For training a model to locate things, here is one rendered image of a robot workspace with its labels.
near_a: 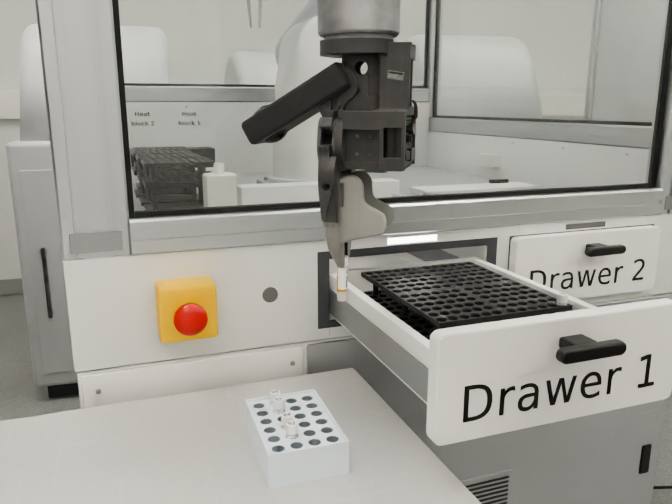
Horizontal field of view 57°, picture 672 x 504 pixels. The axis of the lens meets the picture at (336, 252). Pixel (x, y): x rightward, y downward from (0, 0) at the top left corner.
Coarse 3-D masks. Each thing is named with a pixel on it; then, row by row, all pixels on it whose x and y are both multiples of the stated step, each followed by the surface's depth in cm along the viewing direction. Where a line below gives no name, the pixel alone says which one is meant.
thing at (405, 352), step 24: (408, 264) 93; (432, 264) 94; (480, 264) 95; (336, 288) 86; (360, 288) 91; (336, 312) 86; (360, 312) 78; (384, 312) 72; (360, 336) 78; (384, 336) 71; (408, 336) 65; (384, 360) 71; (408, 360) 65; (408, 384) 66
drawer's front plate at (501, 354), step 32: (512, 320) 59; (544, 320) 59; (576, 320) 60; (608, 320) 61; (640, 320) 63; (448, 352) 56; (480, 352) 57; (512, 352) 58; (544, 352) 60; (640, 352) 64; (448, 384) 56; (512, 384) 59; (544, 384) 60; (576, 384) 62; (448, 416) 57; (512, 416) 60; (544, 416) 61; (576, 416) 63
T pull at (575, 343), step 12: (564, 336) 60; (576, 336) 60; (564, 348) 56; (576, 348) 56; (588, 348) 57; (600, 348) 57; (612, 348) 58; (624, 348) 58; (564, 360) 56; (576, 360) 56; (588, 360) 57
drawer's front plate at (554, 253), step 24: (528, 240) 95; (552, 240) 97; (576, 240) 99; (600, 240) 100; (624, 240) 102; (648, 240) 104; (528, 264) 96; (552, 264) 98; (576, 264) 100; (600, 264) 101; (624, 264) 103; (648, 264) 105; (576, 288) 101; (600, 288) 103; (624, 288) 104; (648, 288) 106
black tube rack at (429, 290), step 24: (456, 264) 91; (384, 288) 80; (408, 288) 79; (432, 288) 79; (456, 288) 79; (480, 288) 80; (504, 288) 79; (528, 288) 79; (408, 312) 79; (432, 312) 70; (456, 312) 71
